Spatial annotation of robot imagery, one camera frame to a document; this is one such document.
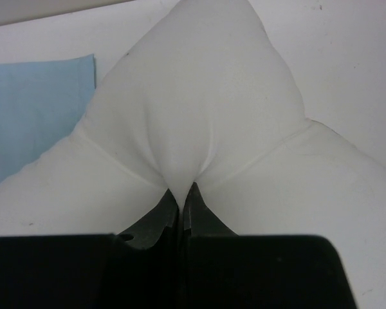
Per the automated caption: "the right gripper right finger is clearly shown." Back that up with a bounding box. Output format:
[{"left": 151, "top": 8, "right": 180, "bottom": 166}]
[{"left": 183, "top": 182, "right": 237, "bottom": 238}]

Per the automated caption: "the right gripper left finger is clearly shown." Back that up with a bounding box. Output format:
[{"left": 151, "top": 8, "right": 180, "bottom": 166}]
[{"left": 117, "top": 190, "right": 179, "bottom": 250}]

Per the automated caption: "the white pillow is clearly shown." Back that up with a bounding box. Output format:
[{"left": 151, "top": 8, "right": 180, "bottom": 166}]
[{"left": 0, "top": 1, "right": 386, "bottom": 241}]

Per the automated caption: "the light blue pillowcase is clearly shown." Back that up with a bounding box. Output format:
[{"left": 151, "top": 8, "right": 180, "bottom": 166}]
[{"left": 0, "top": 55, "right": 96, "bottom": 183}]

